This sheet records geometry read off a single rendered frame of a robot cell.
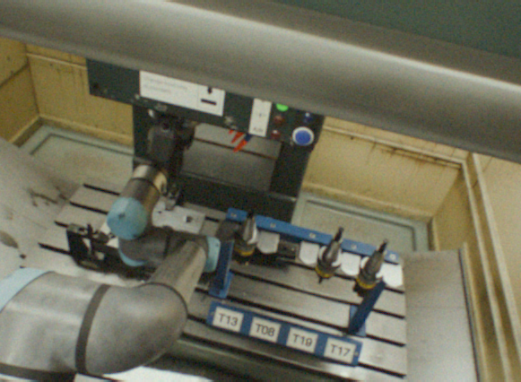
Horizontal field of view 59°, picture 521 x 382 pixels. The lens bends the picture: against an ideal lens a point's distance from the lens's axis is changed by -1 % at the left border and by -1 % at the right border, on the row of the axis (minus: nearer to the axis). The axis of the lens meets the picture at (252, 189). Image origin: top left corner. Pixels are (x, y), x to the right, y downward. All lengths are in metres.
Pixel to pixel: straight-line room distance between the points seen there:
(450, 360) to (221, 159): 1.04
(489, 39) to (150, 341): 0.53
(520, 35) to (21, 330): 0.59
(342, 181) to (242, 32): 2.03
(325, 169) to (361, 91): 1.98
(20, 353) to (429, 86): 0.56
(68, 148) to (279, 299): 1.43
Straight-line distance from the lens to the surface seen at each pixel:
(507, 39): 0.24
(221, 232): 1.20
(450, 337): 1.73
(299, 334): 1.38
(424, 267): 1.91
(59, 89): 2.43
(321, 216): 2.23
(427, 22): 0.23
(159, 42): 0.22
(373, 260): 1.19
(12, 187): 2.07
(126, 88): 0.90
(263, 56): 0.21
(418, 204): 2.31
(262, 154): 1.68
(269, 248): 1.19
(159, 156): 1.02
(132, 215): 0.91
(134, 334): 0.62
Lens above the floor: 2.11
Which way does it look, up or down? 42 degrees down
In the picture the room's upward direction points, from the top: 11 degrees clockwise
